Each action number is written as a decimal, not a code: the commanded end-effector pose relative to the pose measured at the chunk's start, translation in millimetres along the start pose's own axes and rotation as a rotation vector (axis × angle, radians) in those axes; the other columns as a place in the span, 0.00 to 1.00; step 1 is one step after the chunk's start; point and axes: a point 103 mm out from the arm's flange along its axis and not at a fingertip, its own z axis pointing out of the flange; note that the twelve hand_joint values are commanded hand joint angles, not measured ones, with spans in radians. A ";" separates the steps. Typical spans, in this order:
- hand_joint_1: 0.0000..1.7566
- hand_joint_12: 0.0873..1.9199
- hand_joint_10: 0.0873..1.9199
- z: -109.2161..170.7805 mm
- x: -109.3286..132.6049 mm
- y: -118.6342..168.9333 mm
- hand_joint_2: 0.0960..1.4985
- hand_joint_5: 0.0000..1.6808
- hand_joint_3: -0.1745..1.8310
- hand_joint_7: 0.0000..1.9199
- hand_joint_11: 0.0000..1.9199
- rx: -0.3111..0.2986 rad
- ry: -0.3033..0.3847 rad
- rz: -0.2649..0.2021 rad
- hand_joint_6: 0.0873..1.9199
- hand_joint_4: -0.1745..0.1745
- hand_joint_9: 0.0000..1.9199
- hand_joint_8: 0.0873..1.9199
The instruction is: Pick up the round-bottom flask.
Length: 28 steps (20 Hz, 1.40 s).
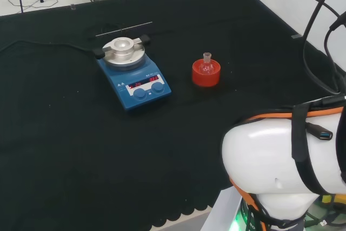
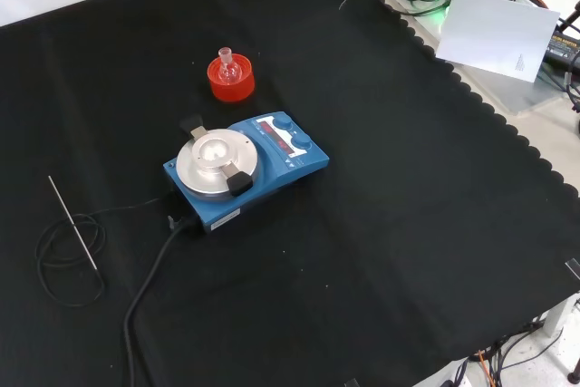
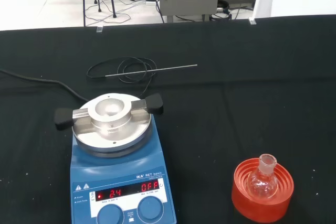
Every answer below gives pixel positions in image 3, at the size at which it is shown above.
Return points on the thin steel temperature probe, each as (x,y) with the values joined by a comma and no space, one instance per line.
(162,69)

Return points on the black bench cloth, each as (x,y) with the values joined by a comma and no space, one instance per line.
(236,90)

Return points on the blue base heater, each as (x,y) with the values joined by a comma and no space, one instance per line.
(123,179)

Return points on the clear cloth clamp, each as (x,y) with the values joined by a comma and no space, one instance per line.
(252,20)
(99,29)

